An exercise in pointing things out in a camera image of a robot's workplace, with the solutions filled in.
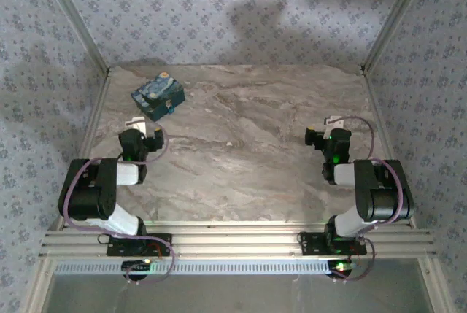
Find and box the aluminium table side rail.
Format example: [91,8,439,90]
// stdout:
[363,70,417,230]
[54,70,112,232]

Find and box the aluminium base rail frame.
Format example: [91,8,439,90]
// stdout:
[39,220,437,260]

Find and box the aluminium corner post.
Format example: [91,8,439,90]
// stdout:
[360,0,436,72]
[35,0,111,73]

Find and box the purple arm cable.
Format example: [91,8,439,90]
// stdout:
[337,115,406,283]
[59,123,177,285]

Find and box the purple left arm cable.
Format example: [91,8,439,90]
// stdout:
[59,123,177,285]

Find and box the black controller board green LED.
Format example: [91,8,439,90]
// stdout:
[327,260,359,278]
[121,260,153,273]

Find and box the slotted grey cable duct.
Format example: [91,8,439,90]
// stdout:
[54,258,352,277]

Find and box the aluminium frame leg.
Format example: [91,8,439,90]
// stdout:
[417,257,449,313]
[25,257,58,313]

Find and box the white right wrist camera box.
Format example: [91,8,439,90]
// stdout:
[323,115,347,128]

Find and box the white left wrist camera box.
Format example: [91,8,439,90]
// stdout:
[125,116,147,134]

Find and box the blue starry night painted box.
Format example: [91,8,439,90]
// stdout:
[130,71,186,123]

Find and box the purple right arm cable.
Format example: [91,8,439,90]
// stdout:
[337,115,406,283]

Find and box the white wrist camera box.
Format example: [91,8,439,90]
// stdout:
[125,116,147,134]
[323,115,347,128]

